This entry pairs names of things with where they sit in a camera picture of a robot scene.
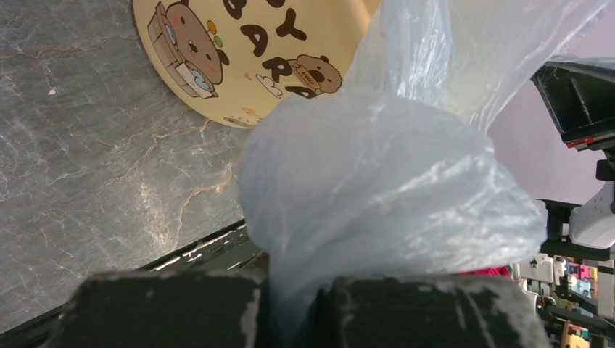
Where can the light blue plastic trash bag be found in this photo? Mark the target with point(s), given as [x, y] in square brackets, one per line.
[394, 174]

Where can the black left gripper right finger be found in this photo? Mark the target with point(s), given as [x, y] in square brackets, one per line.
[443, 311]

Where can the yellow trash bin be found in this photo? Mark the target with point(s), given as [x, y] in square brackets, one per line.
[234, 61]

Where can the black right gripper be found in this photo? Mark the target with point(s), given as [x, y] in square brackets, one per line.
[579, 96]

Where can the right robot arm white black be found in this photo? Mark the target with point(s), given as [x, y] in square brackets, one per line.
[584, 231]

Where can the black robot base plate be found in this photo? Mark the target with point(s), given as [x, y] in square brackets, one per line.
[229, 248]

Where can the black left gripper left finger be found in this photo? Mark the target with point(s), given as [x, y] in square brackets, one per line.
[201, 308]

